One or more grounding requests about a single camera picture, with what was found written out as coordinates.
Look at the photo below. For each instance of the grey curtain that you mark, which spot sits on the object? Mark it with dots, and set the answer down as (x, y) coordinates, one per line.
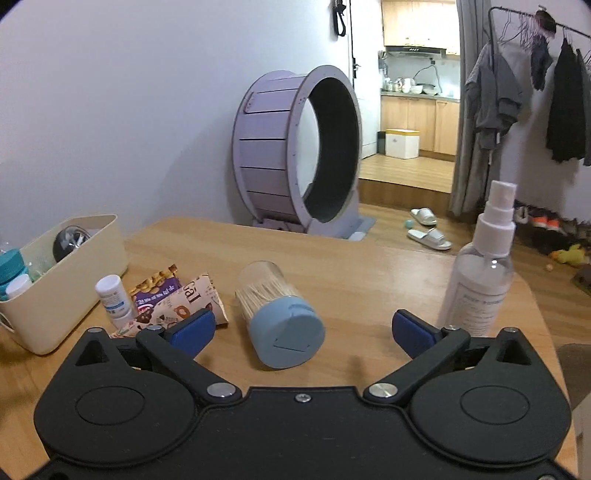
(471, 164)

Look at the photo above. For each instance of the beige patterned snack packet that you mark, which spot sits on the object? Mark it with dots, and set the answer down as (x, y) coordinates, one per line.
(196, 294)

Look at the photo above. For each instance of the grey hanging clothes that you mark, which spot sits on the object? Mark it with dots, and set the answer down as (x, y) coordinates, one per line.
(494, 98)

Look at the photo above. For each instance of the white slipper near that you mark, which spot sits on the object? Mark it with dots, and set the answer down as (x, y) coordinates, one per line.
(433, 239)

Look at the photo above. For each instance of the small white pill bottle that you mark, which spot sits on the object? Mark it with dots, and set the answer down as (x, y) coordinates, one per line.
(115, 300)

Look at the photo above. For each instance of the yellow duck toy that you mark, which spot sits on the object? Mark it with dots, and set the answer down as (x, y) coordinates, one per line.
(575, 256)

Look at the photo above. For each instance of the teal capped bottle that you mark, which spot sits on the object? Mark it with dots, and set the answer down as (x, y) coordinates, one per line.
(11, 265)

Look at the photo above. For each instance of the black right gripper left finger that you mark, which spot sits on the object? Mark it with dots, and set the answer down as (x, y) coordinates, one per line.
(118, 402)

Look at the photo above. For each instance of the white slipper far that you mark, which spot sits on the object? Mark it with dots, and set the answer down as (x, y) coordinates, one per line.
(424, 216)

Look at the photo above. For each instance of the purple snack packet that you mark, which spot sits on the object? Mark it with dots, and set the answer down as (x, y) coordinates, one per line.
(147, 294)

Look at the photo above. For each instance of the clear spray bottle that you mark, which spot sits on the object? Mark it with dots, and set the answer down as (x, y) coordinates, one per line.
(482, 272)

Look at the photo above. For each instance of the row of shoes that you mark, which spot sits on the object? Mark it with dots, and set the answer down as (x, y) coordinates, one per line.
(546, 231)

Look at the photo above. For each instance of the white storage box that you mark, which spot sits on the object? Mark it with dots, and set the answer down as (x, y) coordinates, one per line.
(402, 143)

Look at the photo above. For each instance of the toothpick jar blue lid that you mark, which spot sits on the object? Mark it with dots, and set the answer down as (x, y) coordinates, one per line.
(284, 329)

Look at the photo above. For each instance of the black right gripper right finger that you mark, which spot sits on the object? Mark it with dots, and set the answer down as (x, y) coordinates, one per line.
(489, 401)

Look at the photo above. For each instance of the cream plastic storage basket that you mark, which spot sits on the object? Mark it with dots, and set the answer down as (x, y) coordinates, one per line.
(42, 317)

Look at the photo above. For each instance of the black hanging coat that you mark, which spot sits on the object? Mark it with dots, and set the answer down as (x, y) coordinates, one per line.
(566, 135)

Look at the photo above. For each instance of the white lid jar in basket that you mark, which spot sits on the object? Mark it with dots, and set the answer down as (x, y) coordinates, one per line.
(18, 285)

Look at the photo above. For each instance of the white slipper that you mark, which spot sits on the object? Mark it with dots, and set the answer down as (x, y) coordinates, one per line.
(433, 239)
(424, 216)

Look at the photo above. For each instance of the black clothes rack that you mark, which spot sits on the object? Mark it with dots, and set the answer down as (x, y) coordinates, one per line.
(514, 26)

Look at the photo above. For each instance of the clear gyro wrist ball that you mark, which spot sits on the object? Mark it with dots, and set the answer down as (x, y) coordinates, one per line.
(67, 240)

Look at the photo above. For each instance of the purple cat exercise wheel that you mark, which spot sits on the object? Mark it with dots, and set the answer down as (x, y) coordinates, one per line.
(296, 151)

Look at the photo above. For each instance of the wooden kitchen cabinets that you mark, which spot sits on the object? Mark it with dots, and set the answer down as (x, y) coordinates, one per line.
(436, 120)

